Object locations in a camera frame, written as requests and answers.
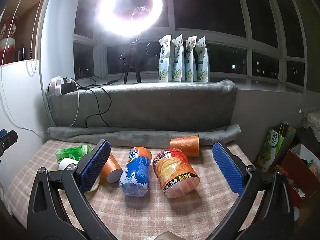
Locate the red cardboard box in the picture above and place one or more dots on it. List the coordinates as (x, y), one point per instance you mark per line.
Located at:
(306, 180)

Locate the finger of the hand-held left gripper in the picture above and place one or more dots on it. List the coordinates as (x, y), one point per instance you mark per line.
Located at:
(8, 138)

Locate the grey blanket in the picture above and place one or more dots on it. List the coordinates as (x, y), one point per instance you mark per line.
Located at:
(162, 105)

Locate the red white vase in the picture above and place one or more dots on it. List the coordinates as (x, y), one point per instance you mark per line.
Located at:
(9, 42)

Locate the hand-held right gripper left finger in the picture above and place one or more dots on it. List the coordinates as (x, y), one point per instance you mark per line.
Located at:
(96, 165)

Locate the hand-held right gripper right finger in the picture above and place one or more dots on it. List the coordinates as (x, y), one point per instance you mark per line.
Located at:
(228, 170)

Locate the white plastic cup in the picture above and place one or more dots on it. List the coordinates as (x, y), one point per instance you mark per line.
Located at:
(65, 164)

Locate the white green refill pouch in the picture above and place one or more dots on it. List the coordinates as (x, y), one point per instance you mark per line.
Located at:
(203, 62)
(178, 60)
(190, 60)
(165, 60)

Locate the checked cloth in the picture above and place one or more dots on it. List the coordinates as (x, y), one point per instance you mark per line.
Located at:
(150, 215)

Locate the black charger plug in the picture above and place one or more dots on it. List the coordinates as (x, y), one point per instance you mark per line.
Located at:
(67, 88)

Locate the orange paper cup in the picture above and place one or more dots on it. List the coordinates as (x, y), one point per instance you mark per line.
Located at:
(111, 166)
(185, 144)

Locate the green paper bag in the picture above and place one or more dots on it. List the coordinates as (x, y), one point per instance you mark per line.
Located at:
(273, 145)

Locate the rolled grey towel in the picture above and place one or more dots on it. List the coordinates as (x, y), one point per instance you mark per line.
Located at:
(150, 136)

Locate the wooden shelf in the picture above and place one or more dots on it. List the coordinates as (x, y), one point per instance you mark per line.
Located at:
(27, 30)

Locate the blue label plastic cup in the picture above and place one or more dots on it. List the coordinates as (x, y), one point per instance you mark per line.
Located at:
(136, 172)

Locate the white power strip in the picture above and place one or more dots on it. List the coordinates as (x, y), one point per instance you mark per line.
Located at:
(56, 83)

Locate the black tripod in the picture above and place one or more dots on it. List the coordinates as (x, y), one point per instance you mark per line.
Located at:
(132, 55)

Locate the orange red label plastic cup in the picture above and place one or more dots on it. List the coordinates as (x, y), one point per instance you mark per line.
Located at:
(175, 173)

